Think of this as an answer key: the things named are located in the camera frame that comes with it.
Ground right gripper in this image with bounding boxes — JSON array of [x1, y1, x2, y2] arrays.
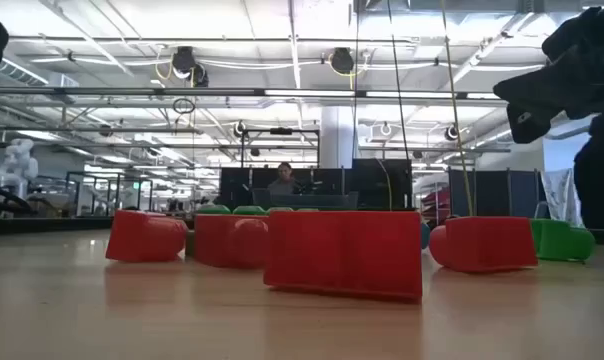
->
[[494, 0, 604, 145]]

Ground green two-stud block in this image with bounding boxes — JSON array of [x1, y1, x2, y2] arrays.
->
[[530, 218, 597, 263]]

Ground red two-stud block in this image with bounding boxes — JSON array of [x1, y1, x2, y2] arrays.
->
[[262, 209, 424, 304], [428, 215, 539, 274], [105, 209, 189, 264]]

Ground green four-stud block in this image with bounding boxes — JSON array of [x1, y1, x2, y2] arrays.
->
[[197, 203, 319, 216]]

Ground red four-stud block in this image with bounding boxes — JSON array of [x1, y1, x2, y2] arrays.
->
[[194, 213, 270, 270]]

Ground white patterned cloth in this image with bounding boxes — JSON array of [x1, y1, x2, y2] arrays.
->
[[539, 168, 586, 229]]

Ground dark blue partition panels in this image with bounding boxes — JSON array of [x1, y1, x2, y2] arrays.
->
[[447, 167, 551, 221]]

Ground red shelf rack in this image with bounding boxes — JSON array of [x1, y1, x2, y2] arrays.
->
[[420, 185, 452, 226]]

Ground long ceiling light bar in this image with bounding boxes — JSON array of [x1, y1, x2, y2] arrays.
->
[[0, 85, 508, 100]]

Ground black computer case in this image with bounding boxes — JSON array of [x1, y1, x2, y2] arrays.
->
[[351, 158, 414, 211]]

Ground white pillar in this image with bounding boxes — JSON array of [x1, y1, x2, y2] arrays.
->
[[320, 104, 356, 170]]

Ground small black ceiling reel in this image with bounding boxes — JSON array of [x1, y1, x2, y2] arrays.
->
[[191, 63, 211, 89]]

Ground grey storage bin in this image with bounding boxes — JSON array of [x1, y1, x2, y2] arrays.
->
[[251, 188, 359, 212]]

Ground person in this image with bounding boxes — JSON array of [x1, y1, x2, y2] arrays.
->
[[266, 161, 303, 196]]

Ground black desk partition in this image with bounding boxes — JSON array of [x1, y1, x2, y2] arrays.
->
[[218, 166, 354, 212]]

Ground yellow hanging cable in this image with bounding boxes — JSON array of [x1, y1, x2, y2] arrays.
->
[[440, 0, 476, 217]]

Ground black hanging cable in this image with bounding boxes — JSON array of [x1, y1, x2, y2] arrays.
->
[[352, 0, 361, 161], [385, 0, 413, 162]]

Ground black ceiling cable reel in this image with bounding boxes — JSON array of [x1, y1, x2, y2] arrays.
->
[[170, 45, 197, 80], [329, 47, 356, 75]]

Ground black metal rig frame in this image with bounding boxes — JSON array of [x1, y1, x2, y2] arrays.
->
[[239, 127, 321, 169]]

